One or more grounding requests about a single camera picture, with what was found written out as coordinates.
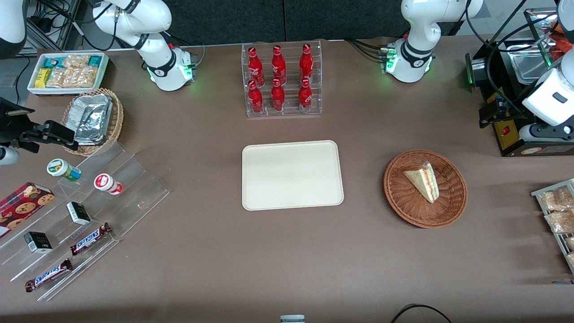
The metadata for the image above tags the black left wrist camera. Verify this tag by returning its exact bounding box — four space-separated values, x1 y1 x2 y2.
478 100 510 130

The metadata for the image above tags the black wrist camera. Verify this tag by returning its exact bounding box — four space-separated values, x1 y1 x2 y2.
478 100 510 130
19 120 78 152

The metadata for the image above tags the black wrist mount bracket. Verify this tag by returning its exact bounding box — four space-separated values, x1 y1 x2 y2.
0 96 35 147

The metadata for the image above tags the stainless steel pan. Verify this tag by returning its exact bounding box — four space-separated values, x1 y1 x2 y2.
506 43 555 84

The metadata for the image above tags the black base cable bundle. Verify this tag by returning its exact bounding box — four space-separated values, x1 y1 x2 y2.
168 34 206 61
344 38 387 62

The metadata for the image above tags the silver foil pack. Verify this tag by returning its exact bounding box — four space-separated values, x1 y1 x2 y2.
73 109 111 145
71 94 113 118

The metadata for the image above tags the red cookie box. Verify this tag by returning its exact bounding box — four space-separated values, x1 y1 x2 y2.
0 182 55 239

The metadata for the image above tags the red lid white cup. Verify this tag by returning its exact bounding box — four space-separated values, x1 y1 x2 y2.
94 173 123 196

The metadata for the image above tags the clear bag of crackers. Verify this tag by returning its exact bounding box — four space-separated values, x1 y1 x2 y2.
45 67 68 88
64 66 100 88
63 55 91 69

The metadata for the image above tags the triangular sandwich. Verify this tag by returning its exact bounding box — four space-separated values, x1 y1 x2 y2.
402 162 439 205

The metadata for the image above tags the red cola bottle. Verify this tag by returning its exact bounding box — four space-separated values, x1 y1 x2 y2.
300 44 314 84
248 80 264 114
248 47 265 87
271 45 287 86
298 79 313 113
271 79 286 112

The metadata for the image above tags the round brown wicker basket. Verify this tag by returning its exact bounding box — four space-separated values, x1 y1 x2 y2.
383 149 468 229

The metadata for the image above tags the light wicker basket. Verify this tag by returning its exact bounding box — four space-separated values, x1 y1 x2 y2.
61 87 124 157

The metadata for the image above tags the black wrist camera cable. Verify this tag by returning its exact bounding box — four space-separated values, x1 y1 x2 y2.
465 0 559 113

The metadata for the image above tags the black control box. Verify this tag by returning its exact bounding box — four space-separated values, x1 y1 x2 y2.
465 38 574 157

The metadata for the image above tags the grey wire tray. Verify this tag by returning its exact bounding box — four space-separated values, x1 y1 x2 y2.
531 179 574 274

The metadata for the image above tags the green lid white cup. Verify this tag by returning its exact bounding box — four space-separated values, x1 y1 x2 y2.
47 158 82 182

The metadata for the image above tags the Snickers chocolate bar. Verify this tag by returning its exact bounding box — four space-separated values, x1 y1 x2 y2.
25 259 73 293
70 222 113 256

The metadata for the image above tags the small black box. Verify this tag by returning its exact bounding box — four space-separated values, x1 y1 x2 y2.
66 201 91 226
23 231 53 254

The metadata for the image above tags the cream plastic tray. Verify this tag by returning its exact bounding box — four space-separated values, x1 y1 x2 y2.
242 140 344 211

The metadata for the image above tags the black looped cable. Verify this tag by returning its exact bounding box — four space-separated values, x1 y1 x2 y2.
390 304 453 323

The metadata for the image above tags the white rectangular snack bin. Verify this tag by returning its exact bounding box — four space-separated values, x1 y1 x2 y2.
27 52 109 96

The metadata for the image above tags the aluminium frame rack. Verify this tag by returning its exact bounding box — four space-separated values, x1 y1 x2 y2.
25 0 83 51

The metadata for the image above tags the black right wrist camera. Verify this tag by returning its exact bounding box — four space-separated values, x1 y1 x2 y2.
19 120 78 152

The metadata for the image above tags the glass display case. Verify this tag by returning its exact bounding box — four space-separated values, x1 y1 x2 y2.
524 7 574 68

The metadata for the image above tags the clear acrylic stepped stand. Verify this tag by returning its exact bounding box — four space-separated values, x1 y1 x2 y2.
0 141 170 302

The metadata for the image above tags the clear acrylic bottle rack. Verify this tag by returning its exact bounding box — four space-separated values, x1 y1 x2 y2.
241 40 322 118

